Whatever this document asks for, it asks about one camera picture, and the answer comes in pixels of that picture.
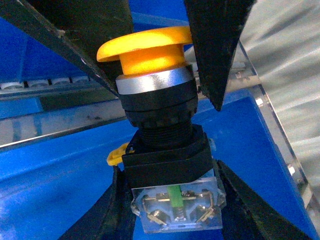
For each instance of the yellow mushroom push button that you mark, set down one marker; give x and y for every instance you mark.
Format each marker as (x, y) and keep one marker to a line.
(168, 162)

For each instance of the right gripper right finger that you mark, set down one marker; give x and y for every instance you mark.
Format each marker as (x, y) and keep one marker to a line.
(247, 216)

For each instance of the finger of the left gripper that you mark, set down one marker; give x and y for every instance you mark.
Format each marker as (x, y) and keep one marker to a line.
(216, 27)
(74, 29)

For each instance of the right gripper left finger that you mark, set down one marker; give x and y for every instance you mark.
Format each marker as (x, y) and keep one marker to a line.
(110, 218)

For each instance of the empty blue upper bin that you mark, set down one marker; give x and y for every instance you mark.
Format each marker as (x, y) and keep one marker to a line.
(47, 186)

